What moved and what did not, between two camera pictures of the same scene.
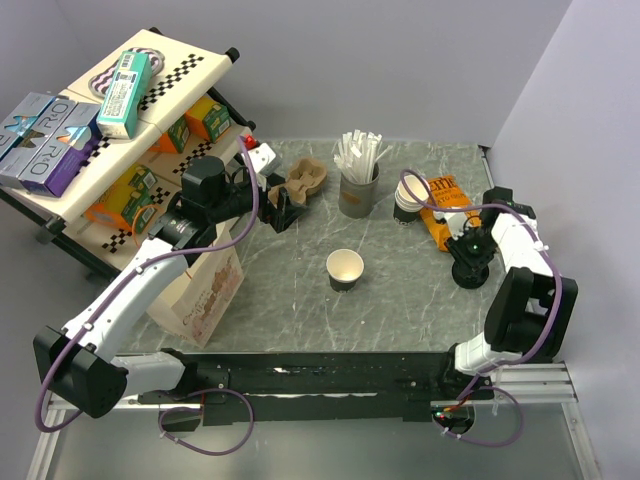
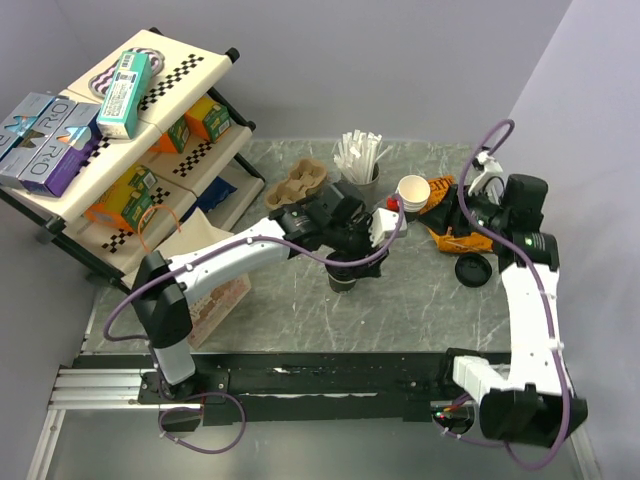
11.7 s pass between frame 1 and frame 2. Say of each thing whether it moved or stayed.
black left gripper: moved
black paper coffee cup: stayed
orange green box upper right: stayed
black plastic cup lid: stayed
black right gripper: moved
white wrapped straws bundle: stayed
